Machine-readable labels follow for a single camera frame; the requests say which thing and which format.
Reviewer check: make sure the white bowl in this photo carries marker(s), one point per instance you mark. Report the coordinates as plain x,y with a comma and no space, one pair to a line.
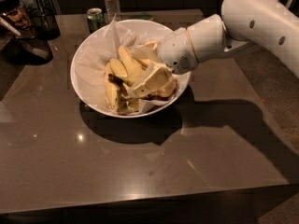
84,87

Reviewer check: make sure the dark jar with lid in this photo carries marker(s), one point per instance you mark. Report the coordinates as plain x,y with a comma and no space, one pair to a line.
15,17

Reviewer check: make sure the clear plastic water bottle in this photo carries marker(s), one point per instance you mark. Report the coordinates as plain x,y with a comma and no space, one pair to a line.
113,9

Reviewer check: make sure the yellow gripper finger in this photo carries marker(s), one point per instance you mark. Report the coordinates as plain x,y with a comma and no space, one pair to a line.
146,51
154,77

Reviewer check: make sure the black wire basket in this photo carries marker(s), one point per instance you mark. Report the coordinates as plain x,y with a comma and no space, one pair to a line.
44,21

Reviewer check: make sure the green soda can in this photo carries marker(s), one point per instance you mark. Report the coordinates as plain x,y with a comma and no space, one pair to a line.
95,19

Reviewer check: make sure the white paper liner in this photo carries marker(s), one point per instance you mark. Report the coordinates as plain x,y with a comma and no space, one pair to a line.
93,62

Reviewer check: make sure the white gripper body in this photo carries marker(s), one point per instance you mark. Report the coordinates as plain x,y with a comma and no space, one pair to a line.
175,50

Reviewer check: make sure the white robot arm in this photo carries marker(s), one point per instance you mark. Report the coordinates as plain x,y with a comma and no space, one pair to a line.
241,23

